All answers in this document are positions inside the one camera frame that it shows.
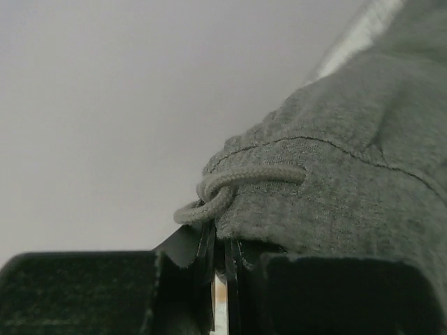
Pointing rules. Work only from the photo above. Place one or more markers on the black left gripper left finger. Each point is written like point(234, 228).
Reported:
point(167, 290)

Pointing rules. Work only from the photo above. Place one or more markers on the right aluminium frame post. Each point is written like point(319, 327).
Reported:
point(370, 21)

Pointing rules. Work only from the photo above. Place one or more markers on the grey drawstring cloth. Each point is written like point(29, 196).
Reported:
point(352, 163)

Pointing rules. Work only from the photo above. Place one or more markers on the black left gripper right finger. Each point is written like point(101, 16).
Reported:
point(274, 292)

